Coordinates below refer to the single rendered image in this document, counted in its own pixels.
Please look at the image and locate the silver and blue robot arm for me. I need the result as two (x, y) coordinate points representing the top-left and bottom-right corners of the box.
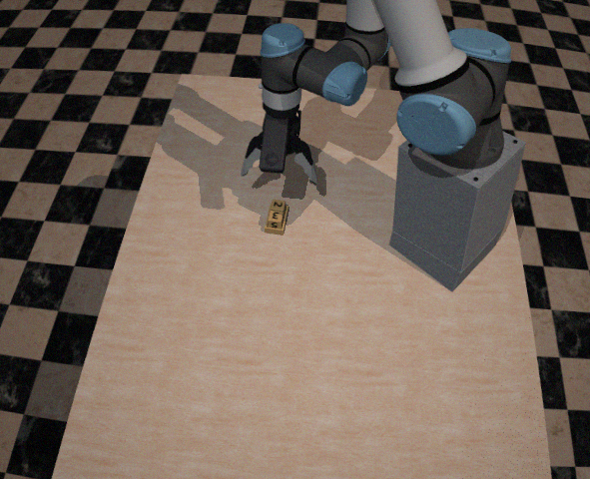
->
(259, 0), (511, 174)

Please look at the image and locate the tan wooden number cube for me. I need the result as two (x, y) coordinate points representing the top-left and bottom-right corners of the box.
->
(271, 200), (286, 215)
(268, 211), (284, 229)

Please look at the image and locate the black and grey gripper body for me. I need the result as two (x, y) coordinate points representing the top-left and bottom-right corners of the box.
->
(263, 102), (301, 156)

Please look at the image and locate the brown wooden tray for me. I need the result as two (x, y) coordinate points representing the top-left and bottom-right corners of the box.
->
(265, 206), (289, 236)

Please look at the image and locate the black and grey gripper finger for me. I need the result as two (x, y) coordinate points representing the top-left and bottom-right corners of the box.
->
(241, 135), (262, 176)
(295, 138), (317, 185)

